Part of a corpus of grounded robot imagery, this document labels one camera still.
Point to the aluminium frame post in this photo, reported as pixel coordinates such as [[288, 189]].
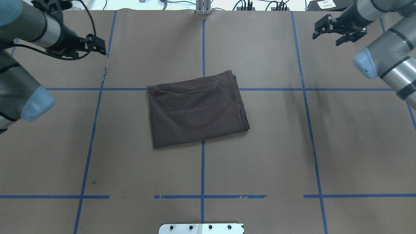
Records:
[[203, 7]]

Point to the dark brown t-shirt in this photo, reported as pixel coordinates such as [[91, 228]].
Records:
[[195, 110]]

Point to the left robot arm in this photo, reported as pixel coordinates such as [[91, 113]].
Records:
[[37, 26]]

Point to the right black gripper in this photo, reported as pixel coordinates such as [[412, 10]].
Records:
[[348, 18]]

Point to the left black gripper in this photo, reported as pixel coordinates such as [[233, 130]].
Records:
[[69, 36]]

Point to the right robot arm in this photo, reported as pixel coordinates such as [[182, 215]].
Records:
[[387, 57]]

